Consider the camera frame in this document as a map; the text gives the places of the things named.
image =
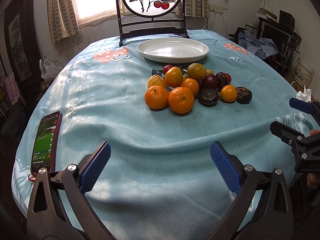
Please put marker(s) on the white plastic bucket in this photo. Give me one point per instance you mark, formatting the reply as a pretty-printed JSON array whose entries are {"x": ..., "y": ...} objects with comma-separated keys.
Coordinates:
[{"x": 303, "y": 73}]

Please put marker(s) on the orange persimmon tomato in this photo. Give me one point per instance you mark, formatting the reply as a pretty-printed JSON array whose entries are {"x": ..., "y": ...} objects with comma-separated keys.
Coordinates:
[{"x": 173, "y": 77}]

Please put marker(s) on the yellow-green large fruit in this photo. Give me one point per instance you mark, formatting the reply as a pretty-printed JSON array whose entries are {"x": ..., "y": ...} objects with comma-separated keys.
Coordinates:
[{"x": 196, "y": 71}]

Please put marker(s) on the red cherry tomato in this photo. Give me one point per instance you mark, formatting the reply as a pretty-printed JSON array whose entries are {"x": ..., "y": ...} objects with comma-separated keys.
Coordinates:
[
  {"x": 167, "y": 68},
  {"x": 228, "y": 77}
]

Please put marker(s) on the yellow pear-like fruit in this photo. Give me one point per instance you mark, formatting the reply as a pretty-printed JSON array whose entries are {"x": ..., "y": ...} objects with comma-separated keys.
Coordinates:
[{"x": 156, "y": 80}]

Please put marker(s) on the framed wall painting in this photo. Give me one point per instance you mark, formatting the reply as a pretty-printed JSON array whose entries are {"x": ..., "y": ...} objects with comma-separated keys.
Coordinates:
[{"x": 21, "y": 42}]

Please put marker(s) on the small yellow round fruit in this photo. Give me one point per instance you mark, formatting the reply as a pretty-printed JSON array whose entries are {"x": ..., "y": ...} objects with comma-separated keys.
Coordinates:
[{"x": 210, "y": 72}]

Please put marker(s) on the white plastic bag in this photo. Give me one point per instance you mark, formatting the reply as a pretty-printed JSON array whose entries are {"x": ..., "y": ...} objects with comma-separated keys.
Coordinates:
[{"x": 49, "y": 70}]

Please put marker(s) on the black equipment shelf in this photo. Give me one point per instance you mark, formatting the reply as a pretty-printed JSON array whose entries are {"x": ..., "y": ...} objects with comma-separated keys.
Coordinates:
[{"x": 281, "y": 31}]

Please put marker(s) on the light blue tablecloth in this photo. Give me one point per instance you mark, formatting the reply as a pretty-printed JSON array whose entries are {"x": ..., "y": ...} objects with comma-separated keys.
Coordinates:
[{"x": 160, "y": 181}]

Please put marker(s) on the dark red plum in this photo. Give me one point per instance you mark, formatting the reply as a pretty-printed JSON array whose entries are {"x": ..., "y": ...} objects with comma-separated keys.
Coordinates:
[{"x": 209, "y": 82}]

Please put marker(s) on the dark water chestnut front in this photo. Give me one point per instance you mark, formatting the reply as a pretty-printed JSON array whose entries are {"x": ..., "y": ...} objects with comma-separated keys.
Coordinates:
[{"x": 208, "y": 97}]

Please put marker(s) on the white crumpled tissue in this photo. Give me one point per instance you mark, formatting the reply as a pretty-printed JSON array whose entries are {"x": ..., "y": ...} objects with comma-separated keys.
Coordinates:
[{"x": 304, "y": 95}]

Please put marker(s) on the red smartphone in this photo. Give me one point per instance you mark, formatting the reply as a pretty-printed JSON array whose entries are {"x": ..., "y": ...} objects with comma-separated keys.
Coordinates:
[{"x": 45, "y": 144}]

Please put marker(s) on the dark water chestnut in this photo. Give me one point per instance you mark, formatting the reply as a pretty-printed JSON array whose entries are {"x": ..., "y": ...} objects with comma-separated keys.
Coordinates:
[
  {"x": 208, "y": 97},
  {"x": 222, "y": 80},
  {"x": 244, "y": 95}
]

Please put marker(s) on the blue clothes pile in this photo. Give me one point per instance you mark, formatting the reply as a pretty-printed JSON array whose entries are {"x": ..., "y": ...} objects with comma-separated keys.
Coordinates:
[{"x": 261, "y": 48}]

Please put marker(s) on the white oval plate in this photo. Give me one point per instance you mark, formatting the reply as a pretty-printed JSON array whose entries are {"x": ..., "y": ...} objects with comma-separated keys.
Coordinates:
[{"x": 175, "y": 50}]

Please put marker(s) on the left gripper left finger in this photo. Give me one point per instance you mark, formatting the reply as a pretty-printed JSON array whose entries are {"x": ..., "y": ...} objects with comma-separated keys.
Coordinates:
[{"x": 47, "y": 218}]

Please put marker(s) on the large mandarin orange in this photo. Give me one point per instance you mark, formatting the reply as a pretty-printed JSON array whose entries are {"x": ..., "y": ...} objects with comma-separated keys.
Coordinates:
[
  {"x": 156, "y": 97},
  {"x": 181, "y": 100}
]

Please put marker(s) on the small orange fruit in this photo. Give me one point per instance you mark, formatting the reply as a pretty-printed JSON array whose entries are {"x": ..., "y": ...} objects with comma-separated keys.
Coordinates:
[
  {"x": 192, "y": 85},
  {"x": 228, "y": 94}
]

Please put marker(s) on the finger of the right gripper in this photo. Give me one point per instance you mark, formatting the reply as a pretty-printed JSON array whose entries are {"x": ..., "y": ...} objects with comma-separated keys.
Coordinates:
[
  {"x": 300, "y": 105},
  {"x": 288, "y": 135}
]

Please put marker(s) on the wall power socket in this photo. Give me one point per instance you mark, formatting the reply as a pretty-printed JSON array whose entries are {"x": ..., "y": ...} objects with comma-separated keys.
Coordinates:
[{"x": 216, "y": 8}]

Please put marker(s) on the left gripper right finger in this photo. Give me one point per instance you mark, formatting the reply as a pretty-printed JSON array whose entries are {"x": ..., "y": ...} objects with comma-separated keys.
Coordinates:
[{"x": 262, "y": 206}]

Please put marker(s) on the right hand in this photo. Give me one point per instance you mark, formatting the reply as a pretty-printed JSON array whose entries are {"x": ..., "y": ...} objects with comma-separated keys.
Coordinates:
[{"x": 313, "y": 179}]

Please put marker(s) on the left striped curtain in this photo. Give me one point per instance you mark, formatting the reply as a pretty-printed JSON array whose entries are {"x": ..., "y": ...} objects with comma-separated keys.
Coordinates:
[{"x": 62, "y": 19}]

